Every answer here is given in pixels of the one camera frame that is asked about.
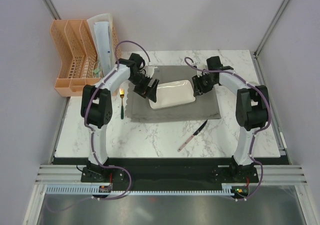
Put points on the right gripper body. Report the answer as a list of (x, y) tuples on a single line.
[(205, 79)]

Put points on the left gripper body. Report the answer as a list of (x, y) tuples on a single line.
[(139, 79)]

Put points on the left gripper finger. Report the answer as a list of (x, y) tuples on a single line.
[(144, 91), (152, 93)]

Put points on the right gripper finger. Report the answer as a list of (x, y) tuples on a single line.
[(203, 89), (196, 88)]

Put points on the grey scalloped placemat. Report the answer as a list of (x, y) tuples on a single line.
[(205, 107)]

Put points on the white rectangular plate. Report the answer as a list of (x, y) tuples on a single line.
[(172, 94)]

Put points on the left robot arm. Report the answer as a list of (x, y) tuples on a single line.
[(96, 104)]

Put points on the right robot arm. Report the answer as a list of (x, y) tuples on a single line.
[(252, 109)]

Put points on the green clip items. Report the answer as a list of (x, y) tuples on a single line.
[(97, 72)]

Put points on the orange plastic file organizer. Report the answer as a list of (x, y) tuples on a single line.
[(76, 43)]

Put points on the white paper folder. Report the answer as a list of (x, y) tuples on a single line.
[(101, 29)]

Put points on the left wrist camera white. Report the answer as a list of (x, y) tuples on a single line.
[(150, 70)]

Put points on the gold fork green handle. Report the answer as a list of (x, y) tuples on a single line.
[(122, 95)]

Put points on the black knife pink handle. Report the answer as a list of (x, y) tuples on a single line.
[(192, 136)]

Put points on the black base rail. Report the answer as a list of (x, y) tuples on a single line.
[(173, 174)]

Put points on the white slotted cable duct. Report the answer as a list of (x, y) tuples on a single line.
[(56, 189)]

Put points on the aluminium frame rail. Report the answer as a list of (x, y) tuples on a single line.
[(58, 175)]

